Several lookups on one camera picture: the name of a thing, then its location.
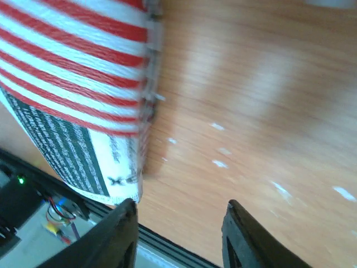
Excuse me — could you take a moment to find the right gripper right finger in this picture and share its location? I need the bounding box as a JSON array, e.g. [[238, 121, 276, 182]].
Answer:
[[221, 199, 310, 268]]

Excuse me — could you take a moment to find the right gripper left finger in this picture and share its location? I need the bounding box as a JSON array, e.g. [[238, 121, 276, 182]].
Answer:
[[39, 199, 139, 268]]

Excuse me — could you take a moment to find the flag newsprint glasses case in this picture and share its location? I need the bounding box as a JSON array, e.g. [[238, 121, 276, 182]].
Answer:
[[1, 1, 162, 205]]

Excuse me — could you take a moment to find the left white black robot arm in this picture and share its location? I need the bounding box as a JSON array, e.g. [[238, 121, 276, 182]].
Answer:
[[1, 162, 43, 256]]

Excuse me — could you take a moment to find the black aluminium front rail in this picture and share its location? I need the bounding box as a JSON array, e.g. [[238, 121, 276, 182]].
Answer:
[[0, 147, 221, 268]]

